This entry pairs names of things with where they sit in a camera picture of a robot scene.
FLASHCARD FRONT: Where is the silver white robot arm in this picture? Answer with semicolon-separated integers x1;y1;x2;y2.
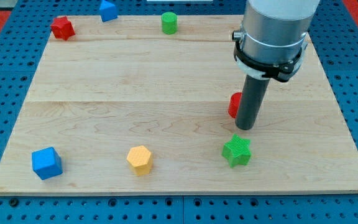
232;0;319;82

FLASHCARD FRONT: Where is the blue cube block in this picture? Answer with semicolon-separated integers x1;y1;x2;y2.
31;147;63;180

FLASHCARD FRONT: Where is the red cylinder block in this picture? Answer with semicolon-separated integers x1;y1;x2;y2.
227;92;242;118

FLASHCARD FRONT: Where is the wooden board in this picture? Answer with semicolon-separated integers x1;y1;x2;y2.
0;16;358;196

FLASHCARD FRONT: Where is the yellow hexagon block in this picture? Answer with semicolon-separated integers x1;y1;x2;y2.
126;146;153;176

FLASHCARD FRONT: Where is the green star block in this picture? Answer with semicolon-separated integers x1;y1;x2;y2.
222;134;252;168

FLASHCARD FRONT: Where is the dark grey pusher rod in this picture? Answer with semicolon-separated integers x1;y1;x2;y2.
235;75;270;130

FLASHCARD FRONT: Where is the green cylinder block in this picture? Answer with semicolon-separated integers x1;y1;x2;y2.
161;12;177;35

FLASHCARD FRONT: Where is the blue triangular block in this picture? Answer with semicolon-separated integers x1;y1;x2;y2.
99;0;118;22

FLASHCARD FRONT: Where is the red star block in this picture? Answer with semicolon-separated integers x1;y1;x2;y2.
50;16;75;40

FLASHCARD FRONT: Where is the black clamp ring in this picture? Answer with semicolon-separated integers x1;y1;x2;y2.
233;40;307;83

